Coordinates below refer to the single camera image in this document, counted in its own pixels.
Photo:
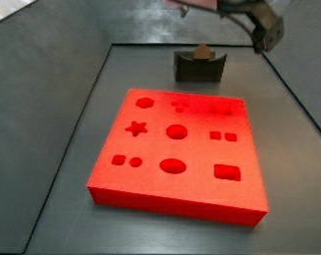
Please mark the black curved fixture stand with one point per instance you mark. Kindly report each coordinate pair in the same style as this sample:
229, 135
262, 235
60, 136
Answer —
191, 70

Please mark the red foam block with cutouts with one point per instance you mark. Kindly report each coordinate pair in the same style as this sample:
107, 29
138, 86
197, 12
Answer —
179, 157

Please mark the brown three prong object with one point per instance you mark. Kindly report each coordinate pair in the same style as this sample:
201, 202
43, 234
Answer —
202, 52

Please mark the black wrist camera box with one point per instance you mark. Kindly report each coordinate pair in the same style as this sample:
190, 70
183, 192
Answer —
269, 29

